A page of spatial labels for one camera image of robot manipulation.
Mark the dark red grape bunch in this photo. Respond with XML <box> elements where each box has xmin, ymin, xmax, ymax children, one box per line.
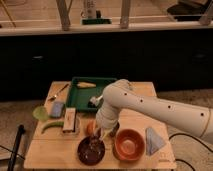
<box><xmin>89</xmin><ymin>136</ymin><xmax>101</xmax><ymax>151</ymax></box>

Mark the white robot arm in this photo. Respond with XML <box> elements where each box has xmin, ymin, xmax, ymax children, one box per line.
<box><xmin>96</xmin><ymin>79</ymin><xmax>213</xmax><ymax>144</ymax></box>

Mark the purple bowl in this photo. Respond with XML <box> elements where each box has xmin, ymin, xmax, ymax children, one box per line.
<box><xmin>77</xmin><ymin>136</ymin><xmax>105</xmax><ymax>166</ymax></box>

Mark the orange bowl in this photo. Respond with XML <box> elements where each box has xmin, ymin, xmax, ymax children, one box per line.
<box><xmin>113</xmin><ymin>129</ymin><xmax>145</xmax><ymax>162</ymax></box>

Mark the small metal cup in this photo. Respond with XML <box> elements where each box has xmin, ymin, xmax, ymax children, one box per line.
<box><xmin>110</xmin><ymin>122</ymin><xmax>120</xmax><ymax>137</ymax></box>

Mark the orange fruit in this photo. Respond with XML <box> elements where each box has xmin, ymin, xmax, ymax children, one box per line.
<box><xmin>86</xmin><ymin>121</ymin><xmax>97</xmax><ymax>136</ymax></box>

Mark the white dish brush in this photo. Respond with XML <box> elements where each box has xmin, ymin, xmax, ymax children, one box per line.
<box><xmin>88</xmin><ymin>96</ymin><xmax>103</xmax><ymax>107</ymax></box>

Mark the white cardboard box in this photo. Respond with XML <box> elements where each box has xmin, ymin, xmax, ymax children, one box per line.
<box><xmin>63</xmin><ymin>108</ymin><xmax>76</xmax><ymax>132</ymax></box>

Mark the green plastic tray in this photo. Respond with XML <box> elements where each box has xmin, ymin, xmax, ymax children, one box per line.
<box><xmin>66</xmin><ymin>77</ymin><xmax>116</xmax><ymax>113</ymax></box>

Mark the green pepper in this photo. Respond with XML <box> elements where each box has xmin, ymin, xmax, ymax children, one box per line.
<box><xmin>41</xmin><ymin>121</ymin><xmax>64</xmax><ymax>134</ymax></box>

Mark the blue folded cloth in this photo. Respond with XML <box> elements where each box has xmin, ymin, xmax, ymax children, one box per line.
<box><xmin>145</xmin><ymin>127</ymin><xmax>166</xmax><ymax>156</ymax></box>

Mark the blue sponge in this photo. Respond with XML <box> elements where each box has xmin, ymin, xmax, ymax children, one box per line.
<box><xmin>50</xmin><ymin>101</ymin><xmax>64</xmax><ymax>118</ymax></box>

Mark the yellow corn cob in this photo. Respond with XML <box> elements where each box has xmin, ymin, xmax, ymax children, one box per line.
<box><xmin>77</xmin><ymin>82</ymin><xmax>96</xmax><ymax>88</ymax></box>

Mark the black pole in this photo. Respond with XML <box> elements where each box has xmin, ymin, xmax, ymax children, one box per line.
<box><xmin>7</xmin><ymin>125</ymin><xmax>25</xmax><ymax>171</ymax></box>

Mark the green base white bottle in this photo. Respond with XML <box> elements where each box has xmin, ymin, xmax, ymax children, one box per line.
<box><xmin>81</xmin><ymin>0</ymin><xmax>111</xmax><ymax>25</ymax></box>

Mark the black cable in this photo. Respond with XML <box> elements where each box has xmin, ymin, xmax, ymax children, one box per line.
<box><xmin>168</xmin><ymin>133</ymin><xmax>213</xmax><ymax>171</ymax></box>

